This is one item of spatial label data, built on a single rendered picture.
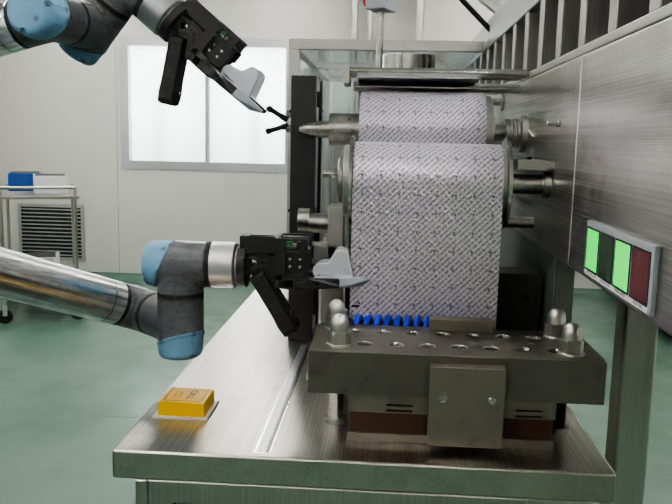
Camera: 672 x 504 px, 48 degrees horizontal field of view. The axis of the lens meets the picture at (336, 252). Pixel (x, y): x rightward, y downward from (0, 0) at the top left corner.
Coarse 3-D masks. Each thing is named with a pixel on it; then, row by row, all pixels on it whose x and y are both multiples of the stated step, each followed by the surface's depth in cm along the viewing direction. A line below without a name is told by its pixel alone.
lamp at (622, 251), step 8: (616, 240) 85; (616, 248) 85; (624, 248) 82; (616, 256) 85; (624, 256) 82; (616, 264) 85; (624, 264) 82; (616, 272) 85; (624, 272) 82; (616, 280) 84; (624, 280) 82; (624, 288) 82
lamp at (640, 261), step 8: (640, 256) 77; (648, 256) 75; (632, 264) 79; (640, 264) 77; (648, 264) 74; (632, 272) 79; (640, 272) 77; (632, 280) 79; (640, 280) 77; (632, 288) 79; (640, 288) 77; (640, 296) 76
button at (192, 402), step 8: (168, 392) 117; (176, 392) 117; (184, 392) 117; (192, 392) 117; (200, 392) 117; (208, 392) 117; (160, 400) 113; (168, 400) 113; (176, 400) 113; (184, 400) 113; (192, 400) 113; (200, 400) 113; (208, 400) 115; (160, 408) 113; (168, 408) 113; (176, 408) 113; (184, 408) 113; (192, 408) 112; (200, 408) 112; (208, 408) 115; (192, 416) 113; (200, 416) 113
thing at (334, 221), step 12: (336, 204) 130; (312, 216) 129; (324, 216) 129; (336, 216) 128; (312, 228) 129; (324, 228) 129; (336, 228) 128; (336, 240) 128; (324, 252) 129; (324, 300) 131; (324, 312) 131
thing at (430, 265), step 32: (352, 224) 120; (384, 224) 120; (416, 224) 120; (448, 224) 119; (480, 224) 119; (352, 256) 121; (384, 256) 121; (416, 256) 120; (448, 256) 120; (480, 256) 120; (352, 288) 122; (384, 288) 121; (416, 288) 121; (448, 288) 121; (480, 288) 120
